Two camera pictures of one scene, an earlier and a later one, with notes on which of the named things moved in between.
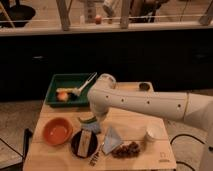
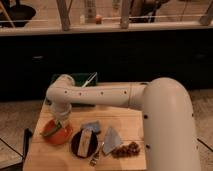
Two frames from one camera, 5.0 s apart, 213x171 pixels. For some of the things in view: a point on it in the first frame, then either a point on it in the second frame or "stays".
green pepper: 88,121 to 51,130
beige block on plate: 84,143 stays
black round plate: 92,147 stays
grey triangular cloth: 111,141 stays
